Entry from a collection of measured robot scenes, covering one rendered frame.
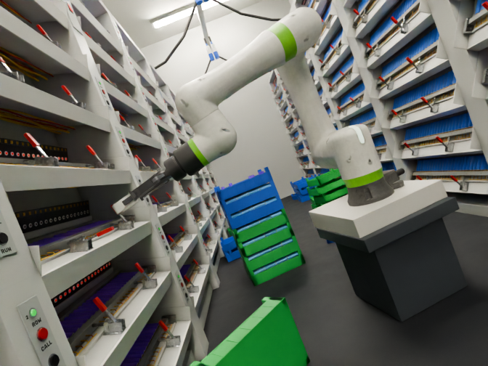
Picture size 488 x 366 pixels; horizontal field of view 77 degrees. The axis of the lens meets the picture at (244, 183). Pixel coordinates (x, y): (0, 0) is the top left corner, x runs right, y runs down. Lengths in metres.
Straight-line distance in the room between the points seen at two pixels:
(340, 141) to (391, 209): 0.25
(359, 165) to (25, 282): 0.87
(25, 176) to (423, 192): 0.99
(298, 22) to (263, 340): 0.90
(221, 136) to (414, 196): 0.59
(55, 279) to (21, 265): 0.08
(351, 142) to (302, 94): 0.28
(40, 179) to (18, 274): 0.21
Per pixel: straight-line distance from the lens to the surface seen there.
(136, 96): 1.95
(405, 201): 1.01
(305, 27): 1.05
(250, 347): 0.85
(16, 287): 0.56
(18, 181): 0.66
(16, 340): 0.55
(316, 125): 1.17
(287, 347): 0.95
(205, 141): 0.90
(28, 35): 1.01
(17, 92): 0.81
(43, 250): 0.74
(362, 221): 0.94
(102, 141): 1.21
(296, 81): 1.18
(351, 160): 1.02
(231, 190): 1.60
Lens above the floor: 0.57
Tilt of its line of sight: 2 degrees down
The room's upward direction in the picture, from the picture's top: 22 degrees counter-clockwise
